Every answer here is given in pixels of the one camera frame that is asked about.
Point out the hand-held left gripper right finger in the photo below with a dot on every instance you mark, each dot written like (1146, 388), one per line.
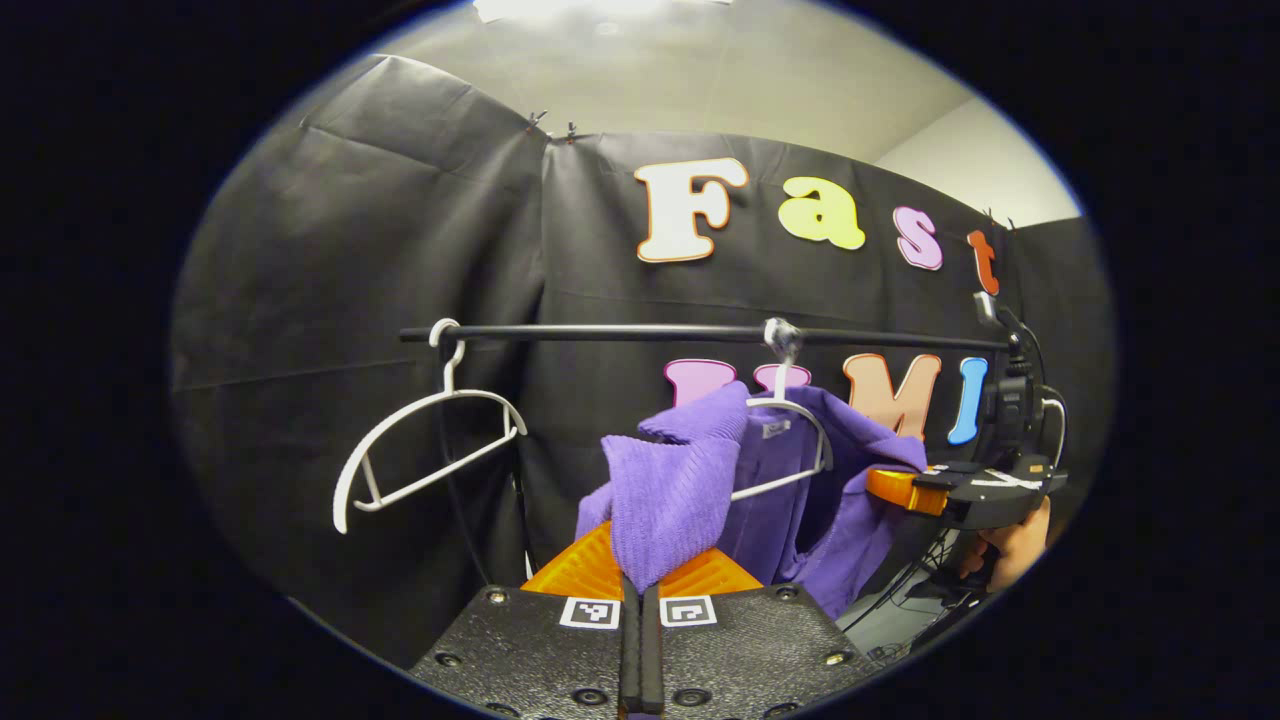
(760, 650)

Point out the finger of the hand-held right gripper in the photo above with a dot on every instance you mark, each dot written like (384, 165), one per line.
(905, 490)

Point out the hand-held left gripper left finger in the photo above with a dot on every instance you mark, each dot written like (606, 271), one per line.
(520, 650)

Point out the purple jacket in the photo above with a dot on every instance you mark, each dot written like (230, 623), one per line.
(670, 480)

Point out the white clothes hanger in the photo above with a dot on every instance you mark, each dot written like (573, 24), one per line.
(816, 426)
(420, 404)

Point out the black clothes rack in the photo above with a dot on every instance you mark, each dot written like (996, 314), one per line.
(620, 333)

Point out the black backdrop cloth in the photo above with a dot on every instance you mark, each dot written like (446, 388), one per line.
(350, 250)

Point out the ceiling light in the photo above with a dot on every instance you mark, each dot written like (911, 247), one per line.
(560, 8)

